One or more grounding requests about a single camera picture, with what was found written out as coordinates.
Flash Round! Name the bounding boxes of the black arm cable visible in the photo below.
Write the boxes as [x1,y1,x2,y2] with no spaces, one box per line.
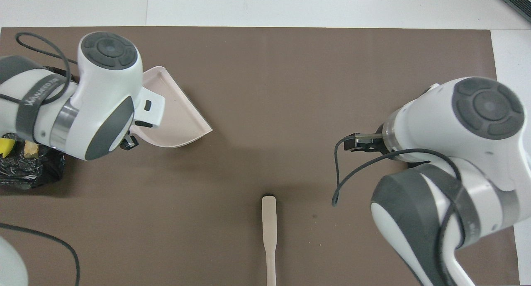
[0,32,80,286]
[331,136,462,286]

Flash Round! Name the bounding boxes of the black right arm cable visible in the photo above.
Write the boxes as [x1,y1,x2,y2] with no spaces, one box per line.
[331,136,462,286]

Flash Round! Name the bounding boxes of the brown table mat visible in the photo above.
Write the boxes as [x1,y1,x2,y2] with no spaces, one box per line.
[0,27,520,286]

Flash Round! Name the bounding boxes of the yellow sponge piece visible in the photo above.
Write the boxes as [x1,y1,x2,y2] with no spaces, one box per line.
[0,138,16,158]

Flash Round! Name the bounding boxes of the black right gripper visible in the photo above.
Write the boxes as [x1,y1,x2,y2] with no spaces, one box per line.
[344,133,385,155]

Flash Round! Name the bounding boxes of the beige hand brush black bristles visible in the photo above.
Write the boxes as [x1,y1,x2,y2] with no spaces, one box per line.
[262,195,277,286]

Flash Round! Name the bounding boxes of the pale pastry piece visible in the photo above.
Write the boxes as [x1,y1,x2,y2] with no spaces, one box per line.
[24,140,40,159]

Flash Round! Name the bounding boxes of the black bag-lined bin pink mark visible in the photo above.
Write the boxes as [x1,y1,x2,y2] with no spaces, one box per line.
[0,133,67,190]

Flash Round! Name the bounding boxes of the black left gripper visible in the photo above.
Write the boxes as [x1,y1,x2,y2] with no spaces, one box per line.
[120,133,140,151]

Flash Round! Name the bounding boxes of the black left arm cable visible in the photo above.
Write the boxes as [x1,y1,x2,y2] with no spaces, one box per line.
[0,32,80,286]

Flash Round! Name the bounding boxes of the beige plastic dustpan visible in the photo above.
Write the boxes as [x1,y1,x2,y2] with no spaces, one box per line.
[129,66,213,149]

